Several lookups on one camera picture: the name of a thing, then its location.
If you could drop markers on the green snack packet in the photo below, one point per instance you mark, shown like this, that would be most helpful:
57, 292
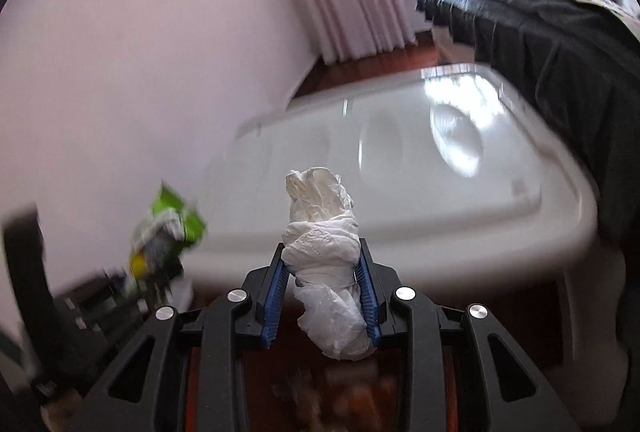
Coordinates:
182, 217

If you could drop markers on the white tissue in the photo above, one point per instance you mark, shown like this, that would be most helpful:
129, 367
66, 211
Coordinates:
325, 242

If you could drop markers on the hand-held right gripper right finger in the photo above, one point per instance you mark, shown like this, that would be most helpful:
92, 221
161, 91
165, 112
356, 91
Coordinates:
367, 307

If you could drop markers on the white plastic folding table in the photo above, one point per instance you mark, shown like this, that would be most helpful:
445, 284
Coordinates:
425, 192

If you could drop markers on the white bed frame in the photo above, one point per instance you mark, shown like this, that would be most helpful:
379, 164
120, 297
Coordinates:
450, 49

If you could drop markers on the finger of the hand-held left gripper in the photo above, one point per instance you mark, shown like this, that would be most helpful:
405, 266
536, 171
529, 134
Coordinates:
160, 287

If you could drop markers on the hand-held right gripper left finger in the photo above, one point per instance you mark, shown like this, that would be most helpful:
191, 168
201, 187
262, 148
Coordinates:
272, 307

